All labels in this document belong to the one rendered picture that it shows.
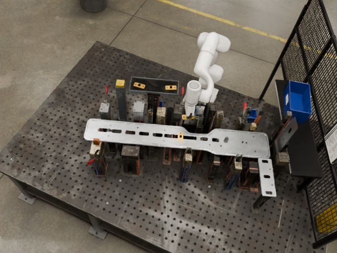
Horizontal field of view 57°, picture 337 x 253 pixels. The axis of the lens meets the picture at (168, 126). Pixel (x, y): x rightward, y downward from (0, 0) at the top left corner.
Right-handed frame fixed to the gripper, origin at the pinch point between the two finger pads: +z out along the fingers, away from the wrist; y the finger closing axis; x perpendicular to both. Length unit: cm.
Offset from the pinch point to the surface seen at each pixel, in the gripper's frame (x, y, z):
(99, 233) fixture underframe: -76, 43, 122
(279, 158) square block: 63, 28, 20
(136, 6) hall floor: -25, -293, 132
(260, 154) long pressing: 53, 21, 26
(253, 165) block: 46, 29, 27
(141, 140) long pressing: -33.1, 3.7, 24.7
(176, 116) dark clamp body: -5.2, -14.0, 22.1
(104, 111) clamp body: -59, -20, 19
